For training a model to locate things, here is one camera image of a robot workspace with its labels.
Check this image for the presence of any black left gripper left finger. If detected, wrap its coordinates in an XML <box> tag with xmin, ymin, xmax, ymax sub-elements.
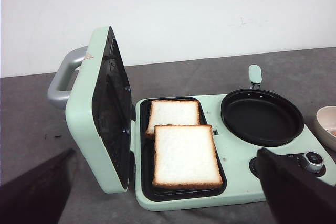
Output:
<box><xmin>1</xmin><ymin>149</ymin><xmax>76</xmax><ymax>223</ymax></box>

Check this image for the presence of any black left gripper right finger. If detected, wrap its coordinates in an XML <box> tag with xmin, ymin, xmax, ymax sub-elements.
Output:
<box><xmin>256</xmin><ymin>148</ymin><xmax>335</xmax><ymax>223</ymax></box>

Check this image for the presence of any beige ribbed bowl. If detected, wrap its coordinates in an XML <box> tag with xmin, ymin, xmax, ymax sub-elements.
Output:
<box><xmin>314</xmin><ymin>106</ymin><xmax>335</xmax><ymax>151</ymax></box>

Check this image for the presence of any mint green hinged lid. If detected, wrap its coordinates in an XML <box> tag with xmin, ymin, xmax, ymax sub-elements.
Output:
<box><xmin>47</xmin><ymin>26</ymin><xmax>134</xmax><ymax>194</ymax></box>

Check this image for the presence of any bread slice with brown crust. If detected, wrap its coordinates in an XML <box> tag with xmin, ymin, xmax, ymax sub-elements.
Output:
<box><xmin>145</xmin><ymin>100</ymin><xmax>201</xmax><ymax>138</ymax></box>

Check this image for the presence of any mint green breakfast maker base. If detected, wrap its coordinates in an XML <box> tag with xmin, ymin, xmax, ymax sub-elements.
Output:
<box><xmin>131</xmin><ymin>94</ymin><xmax>331</xmax><ymax>212</ymax></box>

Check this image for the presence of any right silver knob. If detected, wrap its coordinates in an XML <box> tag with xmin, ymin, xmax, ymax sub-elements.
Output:
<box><xmin>302</xmin><ymin>151</ymin><xmax>324</xmax><ymax>173</ymax></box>

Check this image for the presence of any black round frying pan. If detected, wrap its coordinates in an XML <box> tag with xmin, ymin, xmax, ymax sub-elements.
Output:
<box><xmin>220</xmin><ymin>65</ymin><xmax>304</xmax><ymax>147</ymax></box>

